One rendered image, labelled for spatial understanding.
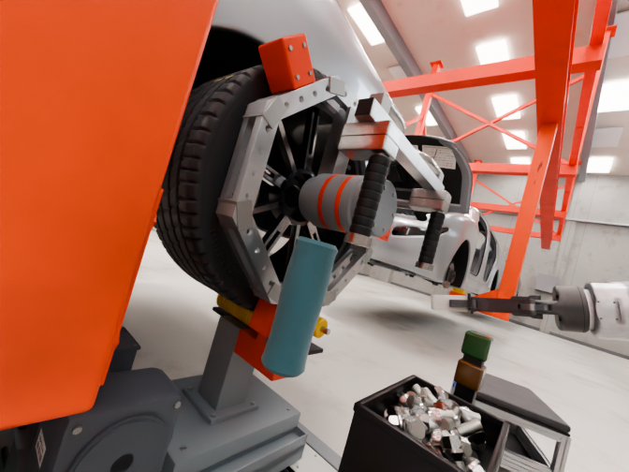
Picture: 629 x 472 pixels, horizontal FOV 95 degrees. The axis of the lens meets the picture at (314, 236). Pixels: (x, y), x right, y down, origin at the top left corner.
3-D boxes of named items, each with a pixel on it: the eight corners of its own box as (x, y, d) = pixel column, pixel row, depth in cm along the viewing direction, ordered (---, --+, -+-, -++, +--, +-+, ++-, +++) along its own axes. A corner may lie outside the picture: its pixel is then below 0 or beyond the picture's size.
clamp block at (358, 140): (351, 161, 54) (358, 134, 54) (395, 162, 48) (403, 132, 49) (336, 149, 50) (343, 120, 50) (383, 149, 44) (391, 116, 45)
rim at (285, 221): (305, 109, 103) (157, 102, 68) (360, 101, 88) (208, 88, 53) (312, 242, 119) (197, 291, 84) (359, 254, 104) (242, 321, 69)
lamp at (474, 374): (457, 376, 52) (462, 355, 53) (482, 389, 50) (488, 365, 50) (452, 381, 49) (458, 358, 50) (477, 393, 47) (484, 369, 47)
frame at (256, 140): (341, 301, 97) (384, 147, 99) (358, 307, 93) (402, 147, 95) (189, 291, 55) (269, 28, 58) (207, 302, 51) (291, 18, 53)
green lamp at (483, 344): (464, 350, 53) (470, 329, 53) (489, 360, 50) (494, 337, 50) (459, 352, 50) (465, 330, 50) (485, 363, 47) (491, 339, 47)
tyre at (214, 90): (318, 86, 106) (109, 60, 60) (374, 76, 91) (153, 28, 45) (325, 253, 127) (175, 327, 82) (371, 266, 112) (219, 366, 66)
